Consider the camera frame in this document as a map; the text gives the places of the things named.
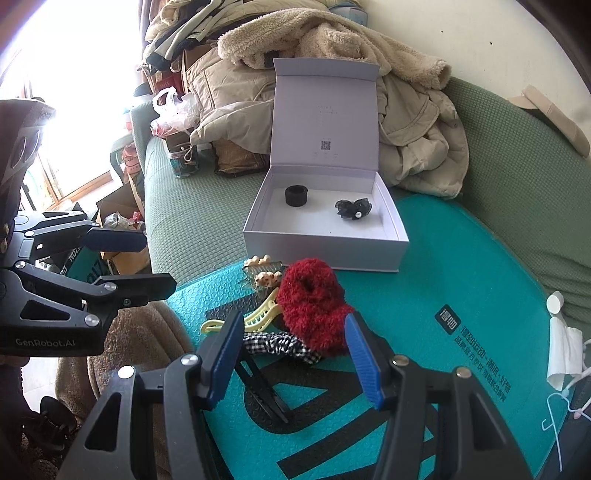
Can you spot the green sofa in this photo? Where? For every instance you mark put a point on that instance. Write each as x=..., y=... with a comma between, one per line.
x=194, y=217

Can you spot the yellow hair claw clip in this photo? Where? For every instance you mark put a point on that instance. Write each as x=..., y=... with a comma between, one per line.
x=258, y=316

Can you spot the white tissue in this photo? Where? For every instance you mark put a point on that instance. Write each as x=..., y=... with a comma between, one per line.
x=563, y=346

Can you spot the gold beaded hair comb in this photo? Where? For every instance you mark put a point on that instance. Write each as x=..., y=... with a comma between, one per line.
x=264, y=276

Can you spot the white hinged-lid gift box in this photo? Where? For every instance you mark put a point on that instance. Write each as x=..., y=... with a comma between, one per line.
x=318, y=221

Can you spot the red fluffy scrunchie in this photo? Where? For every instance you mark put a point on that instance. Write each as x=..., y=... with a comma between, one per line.
x=314, y=314

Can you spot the brown fuzzy blanket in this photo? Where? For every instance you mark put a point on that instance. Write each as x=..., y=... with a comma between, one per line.
x=152, y=332

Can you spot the black bow hair clip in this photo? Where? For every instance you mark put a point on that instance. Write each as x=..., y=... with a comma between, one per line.
x=353, y=208

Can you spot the open cardboard box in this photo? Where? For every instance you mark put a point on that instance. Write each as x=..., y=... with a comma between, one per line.
x=129, y=261

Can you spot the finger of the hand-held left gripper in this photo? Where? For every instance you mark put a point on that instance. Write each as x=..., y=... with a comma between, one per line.
x=117, y=240
x=138, y=286

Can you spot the clear plastic bag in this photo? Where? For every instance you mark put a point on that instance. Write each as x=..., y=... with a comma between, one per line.
x=178, y=110

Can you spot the black alligator hair clip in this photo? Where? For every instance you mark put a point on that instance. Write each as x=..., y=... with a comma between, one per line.
x=268, y=392

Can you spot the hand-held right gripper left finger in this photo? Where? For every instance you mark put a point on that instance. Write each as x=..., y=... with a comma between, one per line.
x=216, y=369

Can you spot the white and navy garment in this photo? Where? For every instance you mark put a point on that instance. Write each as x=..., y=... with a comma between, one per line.
x=184, y=27

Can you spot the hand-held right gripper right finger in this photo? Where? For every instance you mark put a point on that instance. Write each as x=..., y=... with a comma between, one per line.
x=364, y=364

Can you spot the beige padded coat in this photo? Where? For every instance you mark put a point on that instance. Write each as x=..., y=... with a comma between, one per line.
x=415, y=138

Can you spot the black-and-white checkered scrunchie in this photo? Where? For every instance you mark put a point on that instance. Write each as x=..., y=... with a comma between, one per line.
x=281, y=344

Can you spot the brown cloth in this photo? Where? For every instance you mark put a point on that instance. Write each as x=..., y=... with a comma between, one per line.
x=240, y=157

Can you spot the light blue box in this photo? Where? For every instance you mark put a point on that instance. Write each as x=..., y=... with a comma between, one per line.
x=351, y=11

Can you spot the white clothes hanger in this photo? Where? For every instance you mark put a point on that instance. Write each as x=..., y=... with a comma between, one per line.
x=556, y=406

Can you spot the beige fleece jacket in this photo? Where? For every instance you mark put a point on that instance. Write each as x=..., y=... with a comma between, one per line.
x=332, y=41

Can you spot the teal printed mat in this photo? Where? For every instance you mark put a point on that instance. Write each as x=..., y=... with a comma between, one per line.
x=461, y=258

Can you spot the glass jar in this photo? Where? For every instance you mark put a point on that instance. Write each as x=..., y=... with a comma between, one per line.
x=182, y=159

